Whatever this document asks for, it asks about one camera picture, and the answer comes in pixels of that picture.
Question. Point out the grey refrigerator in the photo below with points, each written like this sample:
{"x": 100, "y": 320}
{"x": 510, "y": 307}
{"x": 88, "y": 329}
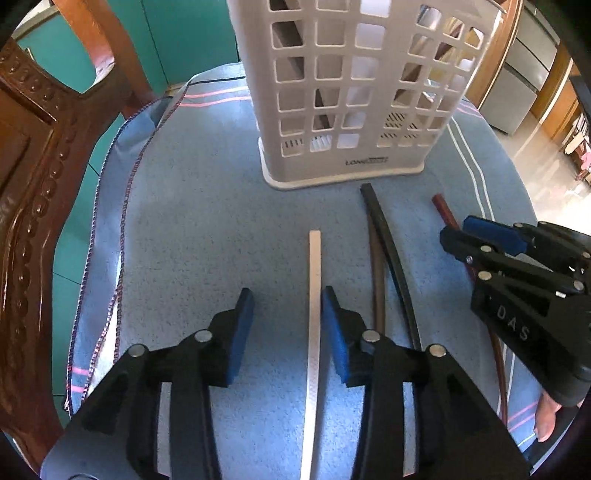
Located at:
{"x": 521, "y": 78}

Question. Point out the clothes drying rack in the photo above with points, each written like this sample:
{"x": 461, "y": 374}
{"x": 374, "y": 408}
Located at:
{"x": 579, "y": 147}

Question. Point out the white perforated utensil basket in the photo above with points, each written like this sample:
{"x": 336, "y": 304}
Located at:
{"x": 351, "y": 92}

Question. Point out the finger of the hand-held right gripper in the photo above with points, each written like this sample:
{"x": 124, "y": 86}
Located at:
{"x": 466, "y": 247}
{"x": 478, "y": 225}

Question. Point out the wooden door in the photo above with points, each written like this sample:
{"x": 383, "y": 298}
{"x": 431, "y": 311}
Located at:
{"x": 561, "y": 92}

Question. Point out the brown chopstick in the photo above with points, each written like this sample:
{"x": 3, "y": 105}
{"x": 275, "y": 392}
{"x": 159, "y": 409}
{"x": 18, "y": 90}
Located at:
{"x": 378, "y": 286}

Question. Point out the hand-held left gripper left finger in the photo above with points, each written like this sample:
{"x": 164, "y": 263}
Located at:
{"x": 242, "y": 337}

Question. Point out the black chopstick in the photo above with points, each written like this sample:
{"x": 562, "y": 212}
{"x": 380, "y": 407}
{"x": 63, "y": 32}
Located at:
{"x": 392, "y": 249}

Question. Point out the silver chopstick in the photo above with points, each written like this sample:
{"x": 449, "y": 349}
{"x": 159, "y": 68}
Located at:
{"x": 314, "y": 323}

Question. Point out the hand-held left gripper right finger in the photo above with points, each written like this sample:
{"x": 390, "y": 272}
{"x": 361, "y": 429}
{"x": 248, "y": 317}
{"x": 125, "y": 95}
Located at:
{"x": 334, "y": 337}

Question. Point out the carved wooden chair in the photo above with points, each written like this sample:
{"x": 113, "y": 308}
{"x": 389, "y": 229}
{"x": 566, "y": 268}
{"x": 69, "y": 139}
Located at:
{"x": 37, "y": 194}

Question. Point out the red-brown chopstick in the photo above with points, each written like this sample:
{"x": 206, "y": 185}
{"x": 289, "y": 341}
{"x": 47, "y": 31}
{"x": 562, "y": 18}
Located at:
{"x": 496, "y": 360}

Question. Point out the blue plaid cloth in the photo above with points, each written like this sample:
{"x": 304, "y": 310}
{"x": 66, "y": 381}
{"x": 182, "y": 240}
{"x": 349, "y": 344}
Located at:
{"x": 194, "y": 221}

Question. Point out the person's right hand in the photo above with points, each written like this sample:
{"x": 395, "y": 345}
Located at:
{"x": 547, "y": 417}

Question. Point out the wood-framed glass sliding door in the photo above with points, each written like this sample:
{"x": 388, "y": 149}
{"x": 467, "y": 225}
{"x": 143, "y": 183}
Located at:
{"x": 501, "y": 55}

